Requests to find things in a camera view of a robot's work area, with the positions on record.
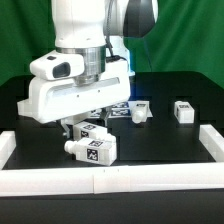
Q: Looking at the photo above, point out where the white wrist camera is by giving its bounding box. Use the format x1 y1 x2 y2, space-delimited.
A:
30 51 84 81

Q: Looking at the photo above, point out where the paper sheet with markers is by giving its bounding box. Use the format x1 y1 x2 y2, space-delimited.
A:
89 100 154 119

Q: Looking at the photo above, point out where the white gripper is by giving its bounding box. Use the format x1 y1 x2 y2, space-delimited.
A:
27 61 130 138

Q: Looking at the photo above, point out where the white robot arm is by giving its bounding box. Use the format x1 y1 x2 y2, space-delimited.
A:
18 0 158 123

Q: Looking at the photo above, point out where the white U-shaped fence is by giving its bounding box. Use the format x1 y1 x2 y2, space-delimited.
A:
0 131 224 197

